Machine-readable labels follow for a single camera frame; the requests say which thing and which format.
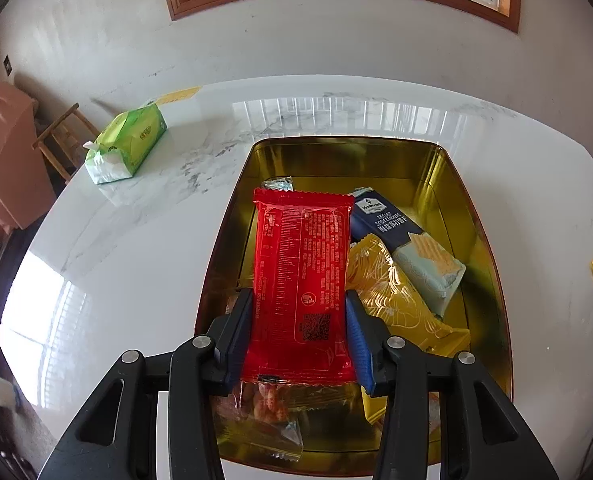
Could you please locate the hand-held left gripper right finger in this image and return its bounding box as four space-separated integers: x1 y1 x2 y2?
345 289 560 480

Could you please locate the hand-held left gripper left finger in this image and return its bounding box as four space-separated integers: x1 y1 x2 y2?
39 288 255 480

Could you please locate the yellow plain snack packet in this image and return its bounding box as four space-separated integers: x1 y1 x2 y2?
361 384 445 437

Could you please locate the yellow line-patterned snack packet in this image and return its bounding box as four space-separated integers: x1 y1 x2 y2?
346 233 473 357

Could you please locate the clear orange peanut snack packet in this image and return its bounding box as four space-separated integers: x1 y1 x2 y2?
213 379 305 461

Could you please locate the red snack packet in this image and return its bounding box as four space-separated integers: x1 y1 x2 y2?
241 187 358 384

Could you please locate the navy cracker packet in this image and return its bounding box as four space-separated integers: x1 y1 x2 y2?
350 187 467 319

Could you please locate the maroon gold-lined tin box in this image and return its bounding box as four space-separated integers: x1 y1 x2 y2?
193 137 515 479

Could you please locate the green tissue pack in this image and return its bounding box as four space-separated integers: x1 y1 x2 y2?
83 101 168 186

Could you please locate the yellow table sticker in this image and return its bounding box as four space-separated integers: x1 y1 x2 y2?
156 85 202 106

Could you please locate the wooden chair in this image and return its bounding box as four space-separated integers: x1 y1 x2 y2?
32 102 100 184

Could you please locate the pink covered cabinet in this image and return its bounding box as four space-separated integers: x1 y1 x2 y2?
0 82 56 232

